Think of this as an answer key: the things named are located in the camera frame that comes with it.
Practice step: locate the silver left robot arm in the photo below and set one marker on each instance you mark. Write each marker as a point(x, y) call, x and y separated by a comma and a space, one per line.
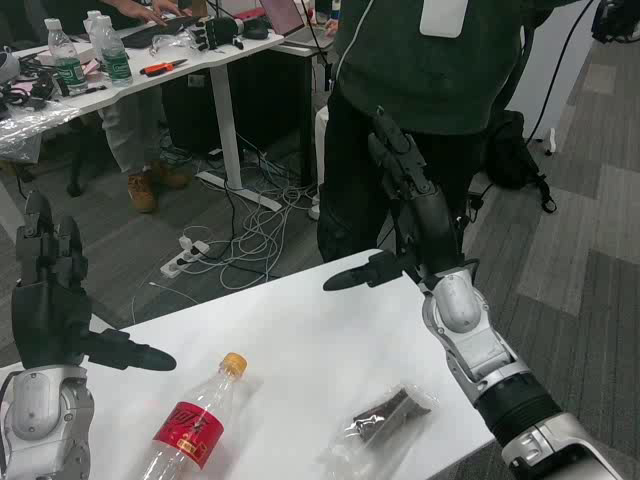
point(35, 405)

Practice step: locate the person with tan boots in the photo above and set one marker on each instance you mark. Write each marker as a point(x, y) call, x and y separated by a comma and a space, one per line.
point(135, 130)

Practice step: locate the crumpled clear plastic bag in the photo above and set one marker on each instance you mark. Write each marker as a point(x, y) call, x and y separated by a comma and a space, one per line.
point(30, 132)

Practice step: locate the spare black robotic hand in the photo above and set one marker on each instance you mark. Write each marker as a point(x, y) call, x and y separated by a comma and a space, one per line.
point(217, 31)

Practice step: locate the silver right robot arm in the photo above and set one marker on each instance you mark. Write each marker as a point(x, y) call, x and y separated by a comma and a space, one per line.
point(460, 305)

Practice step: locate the black computer mouse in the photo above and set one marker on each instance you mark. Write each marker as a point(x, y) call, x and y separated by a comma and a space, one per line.
point(257, 32)

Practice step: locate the leftover food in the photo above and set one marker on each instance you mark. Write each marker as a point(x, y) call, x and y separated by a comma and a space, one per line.
point(385, 412)

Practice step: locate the white VR headset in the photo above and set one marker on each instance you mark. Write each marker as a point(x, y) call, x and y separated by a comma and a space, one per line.
point(7, 65)

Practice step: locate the white office desk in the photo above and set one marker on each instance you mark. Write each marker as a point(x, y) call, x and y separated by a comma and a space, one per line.
point(220, 55)

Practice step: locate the water bottle green label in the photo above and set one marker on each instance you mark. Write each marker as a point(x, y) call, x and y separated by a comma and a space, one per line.
point(115, 55)
point(67, 65)
point(91, 25)

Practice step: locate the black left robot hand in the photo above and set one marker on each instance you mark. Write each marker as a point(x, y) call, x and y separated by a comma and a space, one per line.
point(47, 320)

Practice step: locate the white flat rectangular device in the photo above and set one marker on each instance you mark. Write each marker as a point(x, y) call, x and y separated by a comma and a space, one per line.
point(442, 17)

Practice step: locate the white power strip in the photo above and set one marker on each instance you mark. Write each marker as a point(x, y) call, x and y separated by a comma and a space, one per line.
point(182, 260)

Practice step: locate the person in green sweater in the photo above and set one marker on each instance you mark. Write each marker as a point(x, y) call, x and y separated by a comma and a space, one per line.
point(425, 75)

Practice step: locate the clear plastic bottle red label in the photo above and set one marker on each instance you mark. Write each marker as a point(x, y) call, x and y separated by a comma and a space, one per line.
point(190, 430)

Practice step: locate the person in white trousers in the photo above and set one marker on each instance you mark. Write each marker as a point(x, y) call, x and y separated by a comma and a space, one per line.
point(320, 150)

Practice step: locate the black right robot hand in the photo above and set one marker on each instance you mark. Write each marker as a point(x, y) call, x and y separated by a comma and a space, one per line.
point(430, 225)

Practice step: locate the black keyboard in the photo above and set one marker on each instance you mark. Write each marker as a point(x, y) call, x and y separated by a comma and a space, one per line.
point(155, 32)

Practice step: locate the white caster foot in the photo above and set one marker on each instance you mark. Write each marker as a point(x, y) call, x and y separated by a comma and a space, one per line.
point(550, 142)

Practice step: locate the black backpack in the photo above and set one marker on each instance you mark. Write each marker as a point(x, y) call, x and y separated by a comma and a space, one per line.
point(512, 155)

